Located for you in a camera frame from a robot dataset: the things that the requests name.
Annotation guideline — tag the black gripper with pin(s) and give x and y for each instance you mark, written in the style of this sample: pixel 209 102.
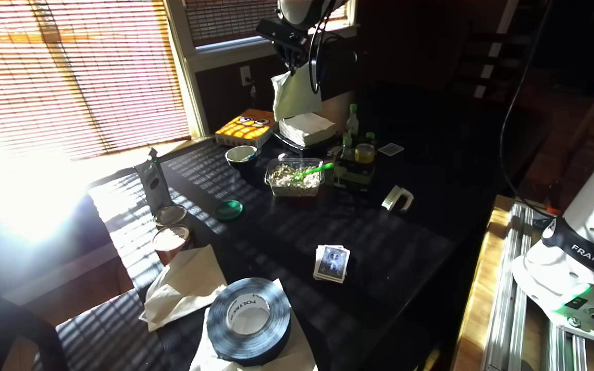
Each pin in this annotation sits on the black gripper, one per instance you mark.
pixel 303 37

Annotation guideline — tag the clear bottle with green cap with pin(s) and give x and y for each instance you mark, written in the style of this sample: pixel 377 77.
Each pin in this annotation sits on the clear bottle with green cap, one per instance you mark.
pixel 352 119

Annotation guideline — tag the small green-capped bottle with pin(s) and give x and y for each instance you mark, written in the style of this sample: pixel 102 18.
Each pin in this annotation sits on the small green-capped bottle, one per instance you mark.
pixel 370 136
pixel 344 144

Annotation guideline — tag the jar with gold lid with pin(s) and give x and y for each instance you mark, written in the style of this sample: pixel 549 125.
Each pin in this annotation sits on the jar with gold lid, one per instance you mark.
pixel 363 156

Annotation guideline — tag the clear plastic food container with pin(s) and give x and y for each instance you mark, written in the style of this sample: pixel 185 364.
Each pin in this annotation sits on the clear plastic food container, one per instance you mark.
pixel 294 178

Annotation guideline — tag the small white card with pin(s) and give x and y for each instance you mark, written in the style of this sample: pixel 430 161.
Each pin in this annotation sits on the small white card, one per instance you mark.
pixel 390 149

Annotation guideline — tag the green round lid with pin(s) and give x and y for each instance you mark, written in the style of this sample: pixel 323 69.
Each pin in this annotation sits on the green round lid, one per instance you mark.
pixel 228 208

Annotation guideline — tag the small round jar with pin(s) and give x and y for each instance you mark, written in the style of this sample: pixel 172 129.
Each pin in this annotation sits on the small round jar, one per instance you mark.
pixel 172 215

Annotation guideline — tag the bamboo window blinds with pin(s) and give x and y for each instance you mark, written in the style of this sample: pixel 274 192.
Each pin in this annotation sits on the bamboo window blinds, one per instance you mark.
pixel 71 74

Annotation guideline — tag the white folded napkin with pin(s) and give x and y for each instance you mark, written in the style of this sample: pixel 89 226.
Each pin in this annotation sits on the white folded napkin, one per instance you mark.
pixel 184 285

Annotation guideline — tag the blue-grey tape roll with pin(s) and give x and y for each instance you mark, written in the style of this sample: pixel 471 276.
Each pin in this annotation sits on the blue-grey tape roll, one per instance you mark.
pixel 247 320

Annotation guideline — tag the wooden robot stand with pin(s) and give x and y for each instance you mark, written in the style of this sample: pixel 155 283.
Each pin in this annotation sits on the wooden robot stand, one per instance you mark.
pixel 475 296

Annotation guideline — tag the white napkin under tape roll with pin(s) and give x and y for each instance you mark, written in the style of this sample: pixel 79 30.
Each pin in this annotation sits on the white napkin under tape roll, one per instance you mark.
pixel 288 353

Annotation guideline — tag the dark wooden chair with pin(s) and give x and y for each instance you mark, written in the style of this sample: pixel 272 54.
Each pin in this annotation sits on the dark wooden chair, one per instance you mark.
pixel 9 330

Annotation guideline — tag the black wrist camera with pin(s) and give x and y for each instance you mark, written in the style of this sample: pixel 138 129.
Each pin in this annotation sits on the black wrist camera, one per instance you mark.
pixel 276 34

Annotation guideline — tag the white wall outlet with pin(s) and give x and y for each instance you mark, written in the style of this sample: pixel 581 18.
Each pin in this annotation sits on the white wall outlet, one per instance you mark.
pixel 245 74

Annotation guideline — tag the white window frame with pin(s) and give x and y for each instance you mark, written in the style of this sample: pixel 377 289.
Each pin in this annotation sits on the white window frame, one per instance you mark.
pixel 200 54

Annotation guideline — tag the aluminium frame rails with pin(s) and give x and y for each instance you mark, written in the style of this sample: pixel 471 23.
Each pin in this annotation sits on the aluminium frame rails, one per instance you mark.
pixel 510 310

